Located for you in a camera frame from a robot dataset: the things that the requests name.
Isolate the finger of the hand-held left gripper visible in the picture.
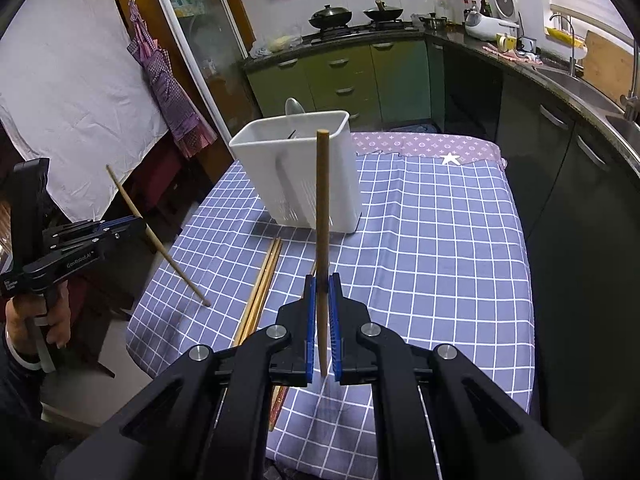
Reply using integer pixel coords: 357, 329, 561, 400
42, 216, 142, 242
50, 222, 147, 262

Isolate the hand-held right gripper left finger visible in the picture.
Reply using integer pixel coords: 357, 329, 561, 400
52, 275, 317, 480

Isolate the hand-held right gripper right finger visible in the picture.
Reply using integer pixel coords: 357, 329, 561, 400
327, 274, 583, 480

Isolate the wooden chopstick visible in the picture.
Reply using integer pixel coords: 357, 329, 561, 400
244, 240, 285, 337
232, 238, 279, 347
316, 129, 331, 377
269, 260, 318, 432
238, 239, 282, 344
105, 164, 212, 307

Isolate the white plastic utensil holder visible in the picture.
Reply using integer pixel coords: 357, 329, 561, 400
228, 110, 364, 235

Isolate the person's left forearm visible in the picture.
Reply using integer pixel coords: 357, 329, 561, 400
0, 332, 58, 480

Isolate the person's left hand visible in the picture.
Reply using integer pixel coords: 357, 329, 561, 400
4, 286, 72, 357

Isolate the blue checked tablecloth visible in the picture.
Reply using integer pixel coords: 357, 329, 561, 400
126, 151, 534, 464

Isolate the white hanging sheet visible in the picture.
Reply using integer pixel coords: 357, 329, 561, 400
0, 0, 172, 224

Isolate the purple checked apron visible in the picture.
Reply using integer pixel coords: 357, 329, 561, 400
127, 0, 219, 159

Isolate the purple patterned cloth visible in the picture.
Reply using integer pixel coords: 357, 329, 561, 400
350, 130, 509, 169

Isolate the glass sliding door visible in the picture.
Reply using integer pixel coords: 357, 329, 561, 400
144, 0, 262, 163

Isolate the green kitchen cabinet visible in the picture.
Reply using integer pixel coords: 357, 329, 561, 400
244, 39, 432, 130

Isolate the dark kitchen cabinet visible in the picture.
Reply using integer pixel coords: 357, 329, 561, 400
425, 35, 640, 443

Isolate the gas stove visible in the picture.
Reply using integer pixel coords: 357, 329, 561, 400
301, 19, 422, 45

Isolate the black lidded wok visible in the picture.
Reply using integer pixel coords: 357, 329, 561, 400
308, 4, 354, 30

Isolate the black pan on stove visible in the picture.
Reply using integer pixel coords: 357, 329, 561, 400
362, 0, 405, 24

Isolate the pink dishcloth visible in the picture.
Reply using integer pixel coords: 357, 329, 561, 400
482, 44, 545, 67

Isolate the white rice cooker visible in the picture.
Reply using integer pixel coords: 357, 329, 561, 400
464, 10, 521, 42

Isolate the steel sink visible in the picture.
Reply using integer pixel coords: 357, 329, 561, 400
541, 64, 623, 117

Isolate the steel sink faucet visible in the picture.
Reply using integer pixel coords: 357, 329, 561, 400
549, 13, 582, 79

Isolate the wooden cutting board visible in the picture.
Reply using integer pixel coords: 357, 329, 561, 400
581, 29, 637, 107

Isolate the grey gripper strap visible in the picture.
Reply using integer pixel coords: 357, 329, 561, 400
25, 316, 57, 374

